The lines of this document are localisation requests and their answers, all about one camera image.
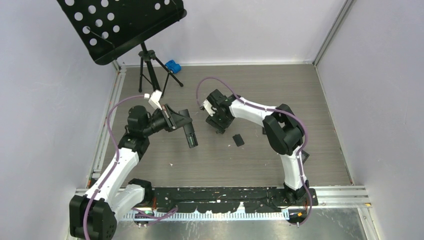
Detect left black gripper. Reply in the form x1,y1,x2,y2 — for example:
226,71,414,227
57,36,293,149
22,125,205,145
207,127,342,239
142,104,192,137

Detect dark green battery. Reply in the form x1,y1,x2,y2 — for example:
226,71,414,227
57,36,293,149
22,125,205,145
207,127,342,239
187,134,198,148

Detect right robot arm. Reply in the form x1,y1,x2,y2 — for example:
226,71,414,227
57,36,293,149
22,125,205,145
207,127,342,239
199,89,309,205

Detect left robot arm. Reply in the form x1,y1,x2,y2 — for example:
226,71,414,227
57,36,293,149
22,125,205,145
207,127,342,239
69,104,194,240

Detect blue plastic object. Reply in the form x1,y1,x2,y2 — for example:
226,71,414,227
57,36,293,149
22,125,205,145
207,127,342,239
165,60,182,74

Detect black tripod stand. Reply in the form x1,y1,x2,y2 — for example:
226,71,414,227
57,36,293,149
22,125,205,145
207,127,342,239
138,42,184,97

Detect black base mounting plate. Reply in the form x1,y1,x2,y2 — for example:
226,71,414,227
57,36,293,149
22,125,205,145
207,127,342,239
145,186,299,215

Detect black perforated music stand desk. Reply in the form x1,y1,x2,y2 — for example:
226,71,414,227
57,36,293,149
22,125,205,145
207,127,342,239
57,0,187,66

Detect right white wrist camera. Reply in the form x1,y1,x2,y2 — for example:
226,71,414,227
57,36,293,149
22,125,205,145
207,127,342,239
202,99,216,117

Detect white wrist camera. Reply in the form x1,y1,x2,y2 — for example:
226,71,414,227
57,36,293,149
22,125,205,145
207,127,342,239
202,99,216,117
143,90,163,111

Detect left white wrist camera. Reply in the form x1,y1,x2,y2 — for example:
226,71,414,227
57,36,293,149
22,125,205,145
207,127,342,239
143,90,163,111

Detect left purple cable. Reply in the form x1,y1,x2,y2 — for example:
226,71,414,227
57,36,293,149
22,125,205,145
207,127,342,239
82,94,147,240

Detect small black square frame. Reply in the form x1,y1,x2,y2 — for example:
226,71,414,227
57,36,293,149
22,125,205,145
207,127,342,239
301,150,310,164

